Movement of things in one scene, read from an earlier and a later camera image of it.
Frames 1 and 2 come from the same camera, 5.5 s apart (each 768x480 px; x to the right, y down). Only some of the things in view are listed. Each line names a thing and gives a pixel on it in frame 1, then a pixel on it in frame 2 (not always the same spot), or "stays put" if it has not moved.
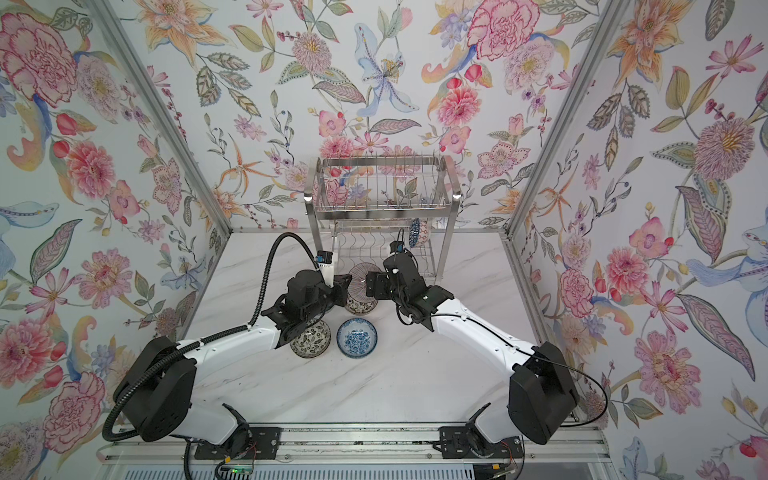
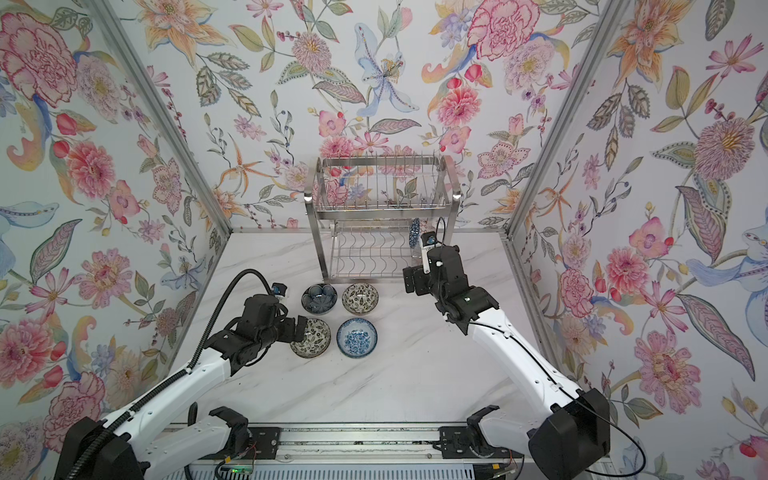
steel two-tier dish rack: (360, 205) stays put
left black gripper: (340, 289) to (300, 333)
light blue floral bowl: (357, 338) stays put
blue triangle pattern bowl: (414, 233) stays put
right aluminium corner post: (595, 47) stays put
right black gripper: (379, 282) to (420, 279)
